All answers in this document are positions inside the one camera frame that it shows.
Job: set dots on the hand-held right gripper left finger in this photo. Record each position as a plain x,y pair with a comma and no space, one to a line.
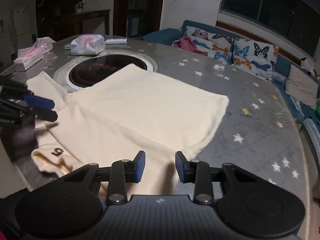
140,166

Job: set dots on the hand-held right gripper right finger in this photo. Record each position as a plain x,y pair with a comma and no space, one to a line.
180,167

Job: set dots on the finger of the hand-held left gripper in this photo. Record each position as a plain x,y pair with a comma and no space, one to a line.
40,101
46,115

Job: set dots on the cream shirt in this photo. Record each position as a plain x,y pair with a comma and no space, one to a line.
137,105

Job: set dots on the pink opened tissue pack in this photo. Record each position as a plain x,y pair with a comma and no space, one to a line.
30,55

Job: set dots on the small colourful packet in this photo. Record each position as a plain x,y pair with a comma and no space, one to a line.
67,46

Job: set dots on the round black induction cooktop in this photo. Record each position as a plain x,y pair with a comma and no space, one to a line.
105,67

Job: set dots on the pastel soft tissue pack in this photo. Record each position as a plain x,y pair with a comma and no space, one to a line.
87,45

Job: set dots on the white refrigerator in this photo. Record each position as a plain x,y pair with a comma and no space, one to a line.
21,25

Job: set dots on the grey star-printed tablecloth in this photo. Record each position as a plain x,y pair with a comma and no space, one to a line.
250,130

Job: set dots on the wooden side table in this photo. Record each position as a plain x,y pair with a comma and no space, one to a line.
75,20

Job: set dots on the white remote control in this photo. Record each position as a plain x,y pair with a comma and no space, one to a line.
116,40

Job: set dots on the person's dark clothing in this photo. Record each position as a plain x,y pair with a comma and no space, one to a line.
11,210

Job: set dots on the pale green kettle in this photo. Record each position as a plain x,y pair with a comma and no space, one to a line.
80,7

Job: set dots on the blue and white box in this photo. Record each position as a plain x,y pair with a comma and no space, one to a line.
132,25

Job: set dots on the pink cloth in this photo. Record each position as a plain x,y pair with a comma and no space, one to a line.
186,43

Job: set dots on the wide butterfly print pillow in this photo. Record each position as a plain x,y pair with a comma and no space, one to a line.
212,42

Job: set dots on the square butterfly print pillow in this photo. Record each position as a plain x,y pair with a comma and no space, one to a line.
255,57

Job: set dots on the blue sofa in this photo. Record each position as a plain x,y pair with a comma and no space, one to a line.
162,33

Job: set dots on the grey pillow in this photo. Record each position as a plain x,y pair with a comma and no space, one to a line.
300,85

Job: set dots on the black and white plush toy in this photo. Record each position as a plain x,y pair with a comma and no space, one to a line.
306,65

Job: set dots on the window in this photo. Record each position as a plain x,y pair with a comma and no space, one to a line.
275,5

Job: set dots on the dark wooden door frame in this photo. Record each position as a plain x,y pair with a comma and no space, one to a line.
117,5

